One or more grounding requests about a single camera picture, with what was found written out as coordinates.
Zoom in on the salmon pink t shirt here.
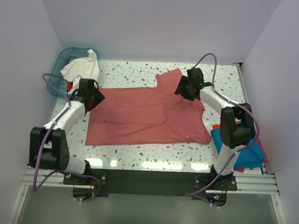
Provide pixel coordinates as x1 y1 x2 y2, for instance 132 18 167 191
85 69 211 146

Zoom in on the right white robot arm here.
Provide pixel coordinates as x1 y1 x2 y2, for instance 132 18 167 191
175 68 257 190

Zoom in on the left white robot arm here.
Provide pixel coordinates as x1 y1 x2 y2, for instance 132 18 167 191
29 78 105 185

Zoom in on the red garment tag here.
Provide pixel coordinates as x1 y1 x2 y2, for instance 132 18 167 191
66 81 73 93

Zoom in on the white t shirt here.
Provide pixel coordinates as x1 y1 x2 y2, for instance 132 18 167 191
60 49 99 86

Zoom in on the teal plastic basket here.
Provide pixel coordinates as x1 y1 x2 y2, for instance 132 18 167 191
48 47 90 94

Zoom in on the orange folded t shirt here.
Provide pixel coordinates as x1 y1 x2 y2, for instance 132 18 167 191
212 124 220 129

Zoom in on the blue folded t shirt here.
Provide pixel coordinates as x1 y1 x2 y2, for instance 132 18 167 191
211 124 268 172

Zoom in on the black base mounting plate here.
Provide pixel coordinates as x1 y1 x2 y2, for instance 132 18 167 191
62 167 238 203

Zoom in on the aluminium frame rail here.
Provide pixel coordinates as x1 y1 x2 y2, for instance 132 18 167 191
8 167 287 224

